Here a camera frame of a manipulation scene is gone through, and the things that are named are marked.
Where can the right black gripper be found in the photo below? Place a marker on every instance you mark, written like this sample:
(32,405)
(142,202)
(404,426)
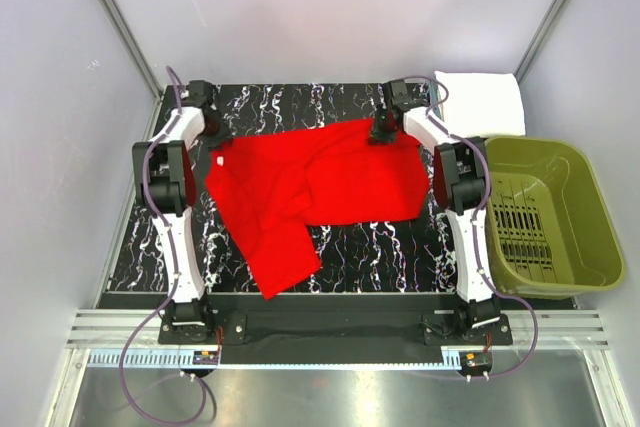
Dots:
(376,137)

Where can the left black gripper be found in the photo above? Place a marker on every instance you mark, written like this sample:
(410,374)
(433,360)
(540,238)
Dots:
(222,137)

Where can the red t-shirt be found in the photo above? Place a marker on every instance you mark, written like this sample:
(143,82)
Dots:
(269,189)

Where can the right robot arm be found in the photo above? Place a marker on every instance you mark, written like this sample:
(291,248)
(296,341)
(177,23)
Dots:
(462,186)

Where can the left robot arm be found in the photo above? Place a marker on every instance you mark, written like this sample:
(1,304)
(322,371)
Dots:
(165,185)

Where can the light blue folded t-shirt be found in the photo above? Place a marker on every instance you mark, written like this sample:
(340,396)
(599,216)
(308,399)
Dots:
(438,94)

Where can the white folded t-shirt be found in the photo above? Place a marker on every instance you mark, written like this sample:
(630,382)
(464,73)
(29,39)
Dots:
(483,104)

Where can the olive green plastic basket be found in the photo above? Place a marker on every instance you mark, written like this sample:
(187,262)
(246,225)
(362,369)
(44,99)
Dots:
(549,232)

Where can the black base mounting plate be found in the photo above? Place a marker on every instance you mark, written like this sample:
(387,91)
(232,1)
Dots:
(350,303)

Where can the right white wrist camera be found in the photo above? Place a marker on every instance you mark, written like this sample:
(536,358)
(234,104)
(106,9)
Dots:
(397,96)

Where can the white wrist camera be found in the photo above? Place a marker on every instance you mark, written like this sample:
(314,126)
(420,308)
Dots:
(397,96)
(200,94)

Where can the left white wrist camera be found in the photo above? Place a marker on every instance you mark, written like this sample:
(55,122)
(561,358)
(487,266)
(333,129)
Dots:
(200,94)

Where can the left aluminium corner post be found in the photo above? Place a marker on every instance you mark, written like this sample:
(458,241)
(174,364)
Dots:
(132,47)

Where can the aluminium corner post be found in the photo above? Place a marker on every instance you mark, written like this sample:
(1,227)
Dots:
(543,32)
(132,47)

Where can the aluminium frame rail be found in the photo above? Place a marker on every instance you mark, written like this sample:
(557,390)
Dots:
(517,329)

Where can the white slotted cable duct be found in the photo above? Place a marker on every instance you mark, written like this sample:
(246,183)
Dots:
(425,359)

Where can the right aluminium corner post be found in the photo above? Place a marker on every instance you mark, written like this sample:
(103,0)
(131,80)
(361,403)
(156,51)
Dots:
(543,32)

